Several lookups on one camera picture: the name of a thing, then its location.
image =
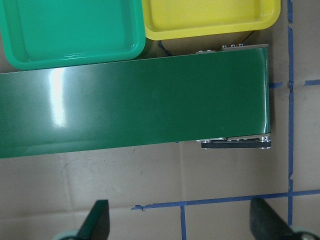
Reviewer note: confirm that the green conveyor belt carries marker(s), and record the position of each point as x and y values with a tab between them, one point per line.
217	98

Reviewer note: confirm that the yellow plastic tray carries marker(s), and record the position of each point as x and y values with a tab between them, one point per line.
175	19

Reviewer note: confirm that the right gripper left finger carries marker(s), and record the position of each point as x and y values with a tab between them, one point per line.
97	223

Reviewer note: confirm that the green plastic tray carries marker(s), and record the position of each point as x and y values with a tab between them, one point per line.
41	34

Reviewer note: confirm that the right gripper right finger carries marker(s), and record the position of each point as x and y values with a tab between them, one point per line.
266	224

